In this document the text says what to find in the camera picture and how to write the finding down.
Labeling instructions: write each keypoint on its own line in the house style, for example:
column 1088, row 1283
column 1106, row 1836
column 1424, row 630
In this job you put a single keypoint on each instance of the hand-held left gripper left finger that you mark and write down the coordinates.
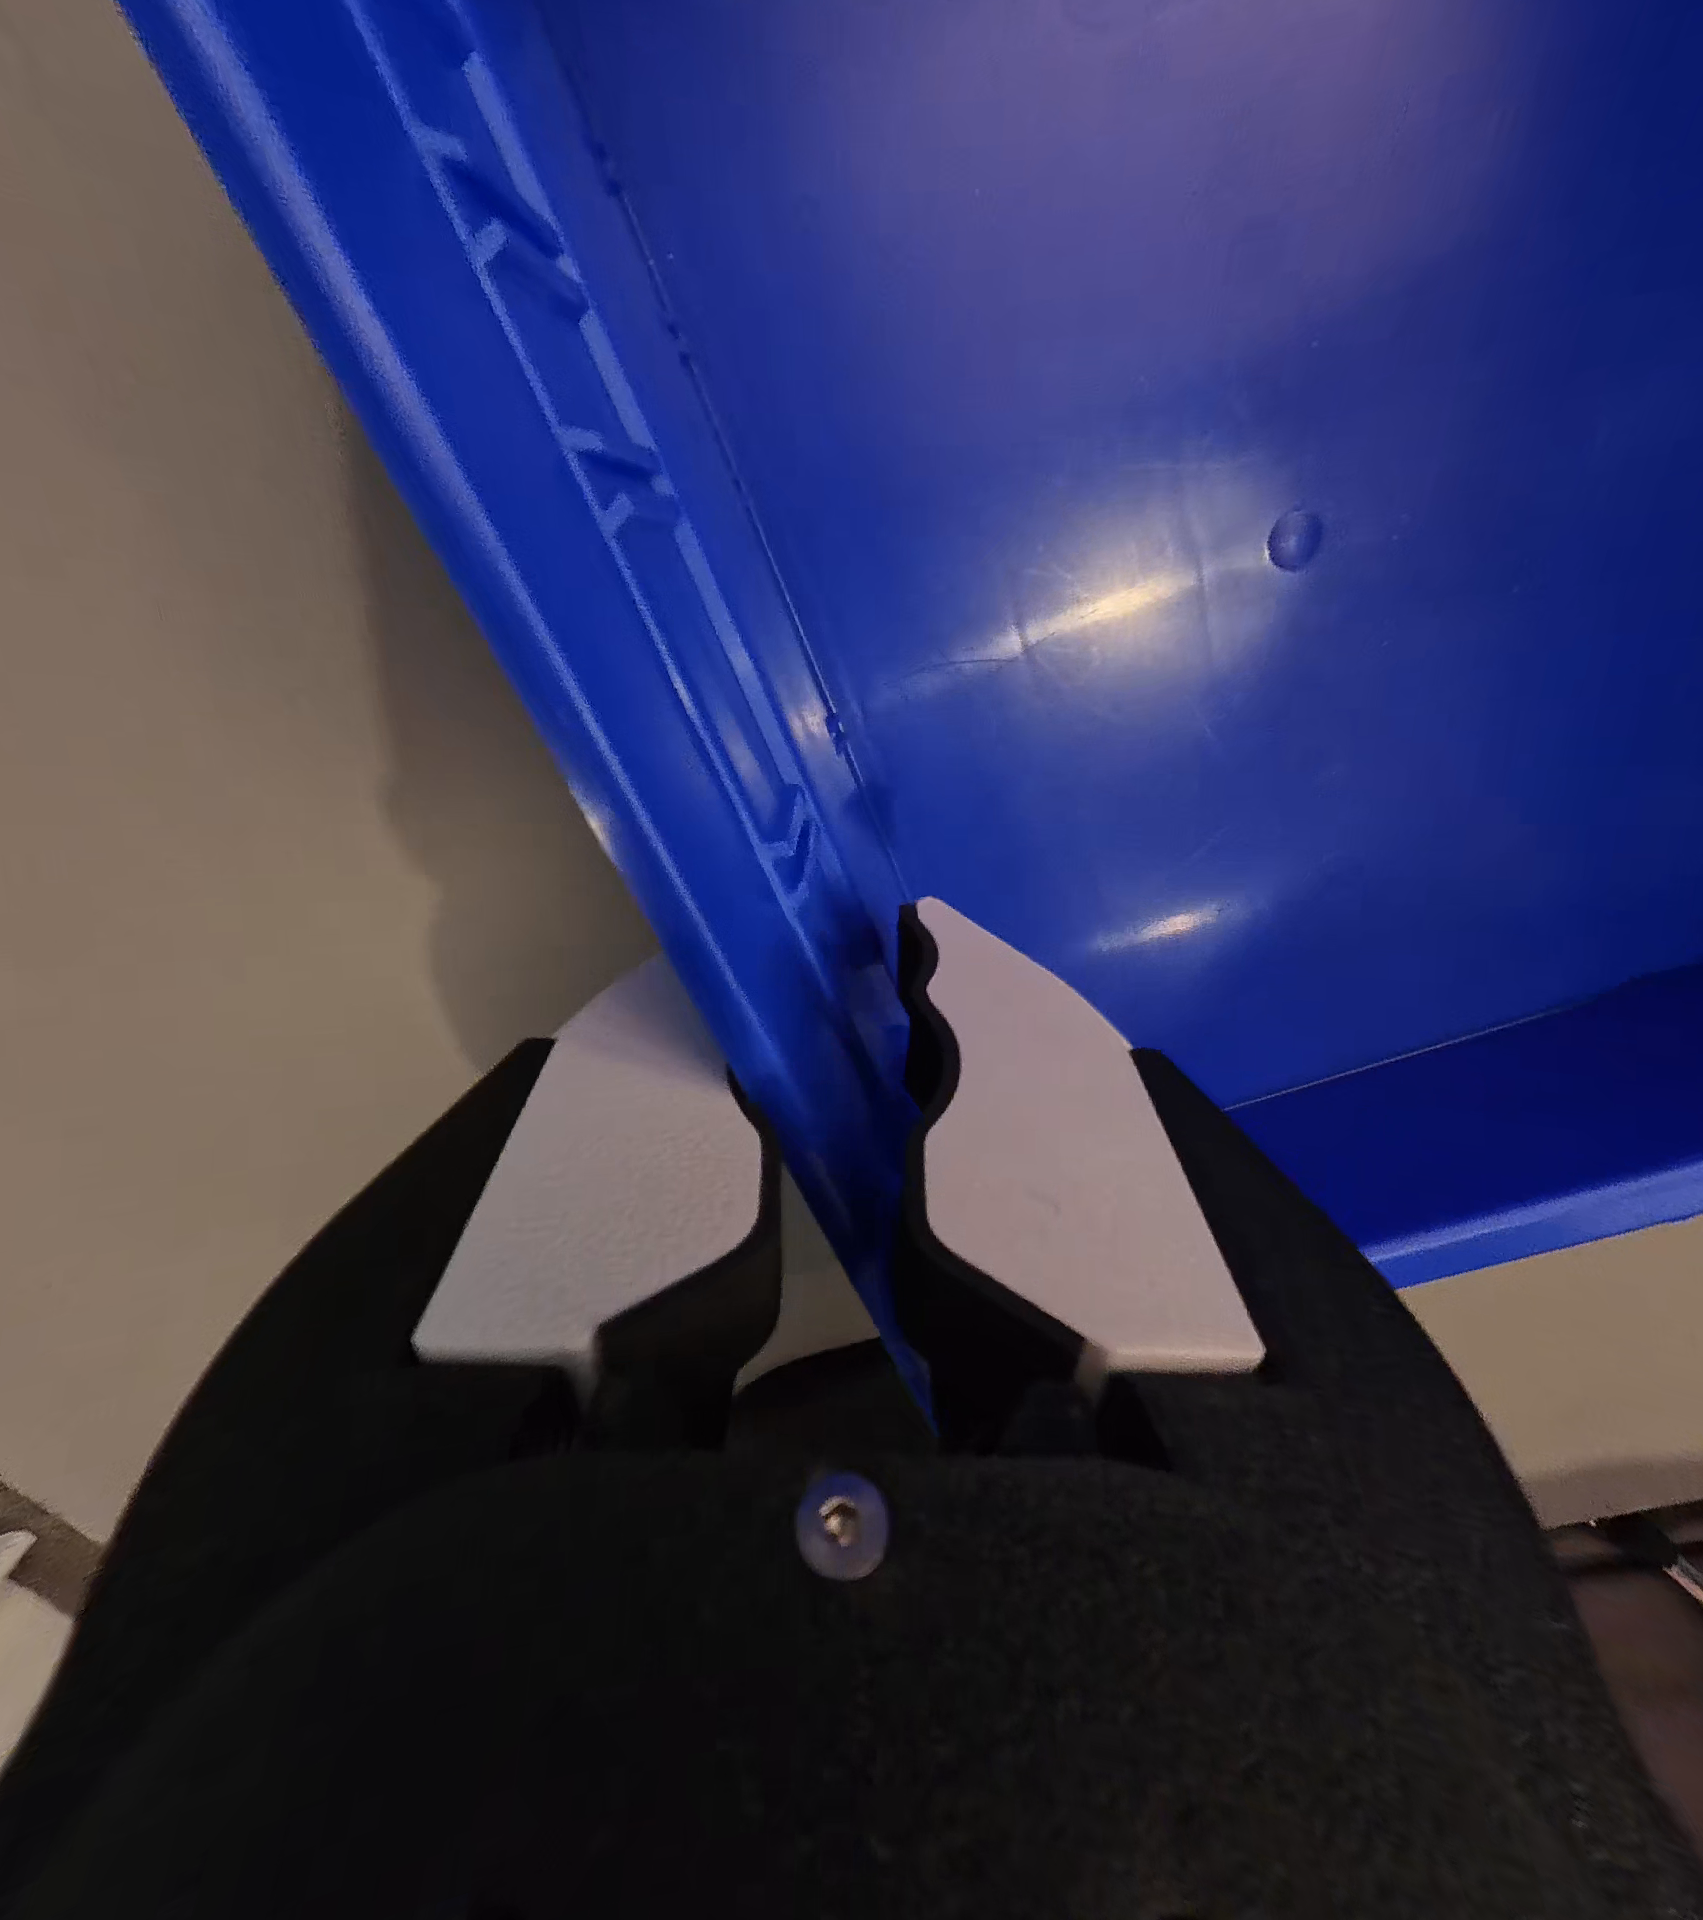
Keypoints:
column 612, row 1184

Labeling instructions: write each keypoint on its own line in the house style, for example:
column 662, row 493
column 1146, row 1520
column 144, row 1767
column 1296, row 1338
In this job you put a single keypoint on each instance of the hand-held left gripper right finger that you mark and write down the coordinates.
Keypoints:
column 1076, row 1184

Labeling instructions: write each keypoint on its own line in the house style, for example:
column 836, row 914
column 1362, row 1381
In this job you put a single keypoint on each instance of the blue plastic bin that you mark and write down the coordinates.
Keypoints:
column 1242, row 450

